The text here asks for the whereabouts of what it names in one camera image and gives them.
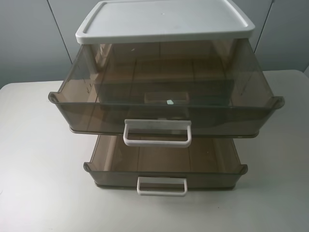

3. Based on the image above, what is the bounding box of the smoky transparent drawer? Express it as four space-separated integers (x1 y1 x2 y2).
84 135 248 190
48 43 284 137

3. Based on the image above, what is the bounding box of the white upper drawer handle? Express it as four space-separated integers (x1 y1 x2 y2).
123 119 192 148

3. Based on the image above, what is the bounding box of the white drawer handle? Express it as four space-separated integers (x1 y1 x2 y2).
137 176 188 197
123 119 192 148

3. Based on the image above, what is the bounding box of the white lower drawer handle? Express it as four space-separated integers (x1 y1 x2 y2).
137 176 188 197

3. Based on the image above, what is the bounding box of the white plastic drawer cabinet frame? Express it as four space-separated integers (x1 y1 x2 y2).
75 0 256 73

